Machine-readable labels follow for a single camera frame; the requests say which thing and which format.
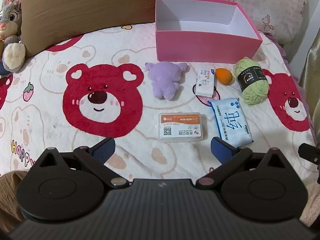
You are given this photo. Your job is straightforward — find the clear plastic floss box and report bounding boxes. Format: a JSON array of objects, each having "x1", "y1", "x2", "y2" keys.
[{"x1": 158, "y1": 112, "x2": 203, "y2": 142}]

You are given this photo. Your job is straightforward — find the grey bunny plush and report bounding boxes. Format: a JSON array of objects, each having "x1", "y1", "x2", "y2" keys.
[{"x1": 1, "y1": 0, "x2": 25, "y2": 76}]

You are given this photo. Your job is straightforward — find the blue wet wipes pack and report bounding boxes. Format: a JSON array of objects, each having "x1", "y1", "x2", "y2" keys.
[{"x1": 208, "y1": 98, "x2": 253, "y2": 147}]

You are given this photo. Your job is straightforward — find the small white tissue pack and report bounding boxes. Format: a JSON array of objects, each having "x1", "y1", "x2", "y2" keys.
[{"x1": 195, "y1": 69, "x2": 215, "y2": 98}]

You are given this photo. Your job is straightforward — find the brown pillow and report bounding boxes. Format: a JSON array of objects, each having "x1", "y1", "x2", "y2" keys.
[{"x1": 21, "y1": 0, "x2": 155, "y2": 57}]

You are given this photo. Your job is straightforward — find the pink cardboard box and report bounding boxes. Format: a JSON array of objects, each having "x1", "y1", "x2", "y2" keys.
[{"x1": 155, "y1": 0, "x2": 263, "y2": 63}]

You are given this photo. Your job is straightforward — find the gold curtain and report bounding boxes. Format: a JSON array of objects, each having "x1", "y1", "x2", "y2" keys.
[{"x1": 300, "y1": 33, "x2": 320, "y2": 145}]

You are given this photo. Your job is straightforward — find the green yarn ball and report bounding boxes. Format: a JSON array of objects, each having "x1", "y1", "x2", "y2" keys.
[{"x1": 234, "y1": 57, "x2": 269, "y2": 105}]

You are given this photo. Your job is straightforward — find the orange makeup sponge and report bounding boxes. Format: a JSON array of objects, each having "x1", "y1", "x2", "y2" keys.
[{"x1": 215, "y1": 68, "x2": 233, "y2": 86}]

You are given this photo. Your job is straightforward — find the bear print blanket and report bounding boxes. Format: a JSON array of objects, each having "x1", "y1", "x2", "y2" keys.
[{"x1": 0, "y1": 22, "x2": 316, "y2": 183}]

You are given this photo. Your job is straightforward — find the purple plush toy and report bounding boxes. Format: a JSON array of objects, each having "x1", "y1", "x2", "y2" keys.
[{"x1": 145, "y1": 62, "x2": 188, "y2": 100}]

